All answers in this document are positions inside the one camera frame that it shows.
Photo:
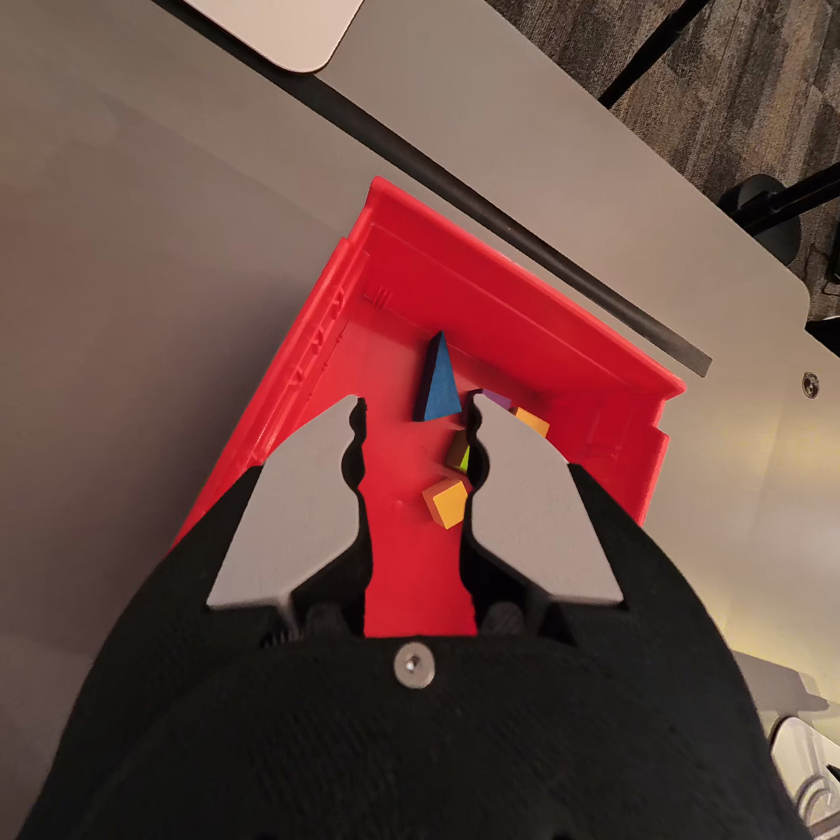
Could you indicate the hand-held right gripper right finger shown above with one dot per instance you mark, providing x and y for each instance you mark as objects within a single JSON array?
[{"x": 544, "y": 525}]

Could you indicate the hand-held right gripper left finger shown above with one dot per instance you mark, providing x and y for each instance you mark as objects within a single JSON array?
[{"x": 289, "y": 525}]

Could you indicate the small green wooden block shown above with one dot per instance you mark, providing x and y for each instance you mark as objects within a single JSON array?
[{"x": 460, "y": 454}]

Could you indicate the purple wooden block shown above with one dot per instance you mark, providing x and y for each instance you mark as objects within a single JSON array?
[{"x": 493, "y": 398}]

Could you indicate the blue triangular wooden block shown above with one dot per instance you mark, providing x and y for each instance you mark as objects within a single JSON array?
[{"x": 441, "y": 390}]

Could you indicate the red plastic bin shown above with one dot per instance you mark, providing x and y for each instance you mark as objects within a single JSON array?
[{"x": 407, "y": 295}]

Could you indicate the black chair base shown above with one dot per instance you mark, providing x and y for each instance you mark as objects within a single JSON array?
[{"x": 774, "y": 210}]

